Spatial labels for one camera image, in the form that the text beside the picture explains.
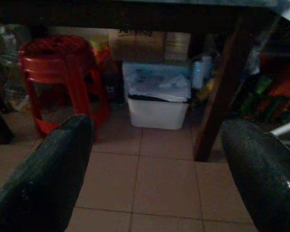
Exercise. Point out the white metal rack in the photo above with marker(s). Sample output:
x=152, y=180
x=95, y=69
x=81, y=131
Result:
x=285, y=131

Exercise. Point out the red plastic stool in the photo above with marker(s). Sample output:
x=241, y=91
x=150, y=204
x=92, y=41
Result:
x=60, y=72

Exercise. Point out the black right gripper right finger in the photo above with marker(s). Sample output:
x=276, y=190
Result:
x=263, y=174

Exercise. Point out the brown cardboard box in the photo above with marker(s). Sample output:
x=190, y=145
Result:
x=139, y=46

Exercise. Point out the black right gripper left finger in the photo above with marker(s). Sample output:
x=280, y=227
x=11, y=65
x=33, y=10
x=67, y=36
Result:
x=41, y=174

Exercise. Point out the white plastic bottle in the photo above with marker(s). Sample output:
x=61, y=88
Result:
x=200, y=72

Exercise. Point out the dark wooden table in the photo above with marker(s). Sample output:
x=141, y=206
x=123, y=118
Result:
x=217, y=72

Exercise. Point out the white plastic trash bin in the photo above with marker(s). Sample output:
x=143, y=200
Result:
x=157, y=113

